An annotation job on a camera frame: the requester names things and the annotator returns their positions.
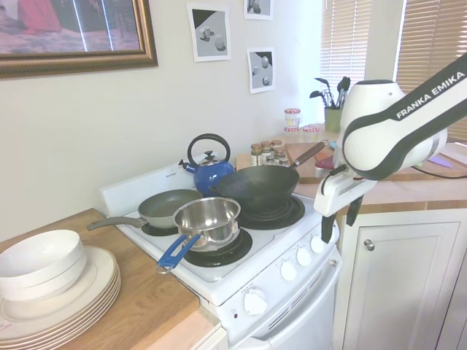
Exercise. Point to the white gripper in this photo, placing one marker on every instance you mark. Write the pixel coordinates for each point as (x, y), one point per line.
(335, 198)

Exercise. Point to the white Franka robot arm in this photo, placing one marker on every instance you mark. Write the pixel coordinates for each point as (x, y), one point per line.
(365, 146)

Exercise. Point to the white electric stove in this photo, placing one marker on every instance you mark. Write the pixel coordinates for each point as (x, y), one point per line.
(226, 270)

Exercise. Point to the silver cabinet knob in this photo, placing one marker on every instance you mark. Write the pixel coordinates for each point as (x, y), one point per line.
(369, 245)

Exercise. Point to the wooden cutting board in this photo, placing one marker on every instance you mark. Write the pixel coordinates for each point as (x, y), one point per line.
(306, 172)

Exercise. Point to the black coil burner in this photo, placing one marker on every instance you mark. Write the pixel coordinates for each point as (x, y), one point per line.
(153, 230)
(281, 216)
(233, 254)

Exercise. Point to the light blue object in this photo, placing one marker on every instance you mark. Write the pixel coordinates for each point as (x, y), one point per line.
(332, 144)

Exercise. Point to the white cabinet door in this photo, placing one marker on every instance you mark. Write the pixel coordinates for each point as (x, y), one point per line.
(401, 284)

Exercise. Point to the red lid glass jar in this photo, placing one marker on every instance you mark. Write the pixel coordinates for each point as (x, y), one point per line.
(292, 117)
(311, 133)
(291, 132)

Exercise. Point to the green utensil holder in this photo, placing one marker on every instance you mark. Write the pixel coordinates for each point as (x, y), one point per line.
(332, 120)

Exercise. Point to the purple knife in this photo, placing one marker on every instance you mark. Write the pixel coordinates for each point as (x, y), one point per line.
(439, 161)

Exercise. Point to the large white oven knob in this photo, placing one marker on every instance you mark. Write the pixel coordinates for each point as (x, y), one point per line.
(255, 302)

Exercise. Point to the black tongs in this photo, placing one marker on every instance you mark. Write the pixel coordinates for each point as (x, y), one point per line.
(343, 91)

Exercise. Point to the black slotted spatula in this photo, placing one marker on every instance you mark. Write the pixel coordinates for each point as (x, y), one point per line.
(324, 87)

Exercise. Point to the medium grey shapes print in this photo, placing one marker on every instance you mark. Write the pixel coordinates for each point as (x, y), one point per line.
(261, 71)

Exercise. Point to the grey frying pan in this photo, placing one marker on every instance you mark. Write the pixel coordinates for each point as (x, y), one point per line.
(164, 208)

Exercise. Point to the narrow wooden window blind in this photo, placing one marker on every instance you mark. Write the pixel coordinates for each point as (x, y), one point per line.
(344, 36)

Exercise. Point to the wide wooden window blind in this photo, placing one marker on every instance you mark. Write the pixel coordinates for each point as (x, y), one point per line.
(430, 29)

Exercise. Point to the large grey shapes print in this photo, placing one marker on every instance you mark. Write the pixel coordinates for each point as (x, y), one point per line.
(209, 36)

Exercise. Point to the small grey shapes print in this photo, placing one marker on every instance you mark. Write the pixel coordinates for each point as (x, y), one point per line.
(259, 9)

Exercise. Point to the cream dinner plate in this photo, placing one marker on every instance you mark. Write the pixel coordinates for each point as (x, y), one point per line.
(100, 270)
(36, 336)
(36, 332)
(36, 328)
(36, 340)
(36, 324)

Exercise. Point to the white ceramic bowl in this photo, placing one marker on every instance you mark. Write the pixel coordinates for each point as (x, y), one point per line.
(36, 255)
(58, 284)

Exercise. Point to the gold framed painting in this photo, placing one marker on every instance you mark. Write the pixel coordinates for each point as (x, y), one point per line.
(73, 29)

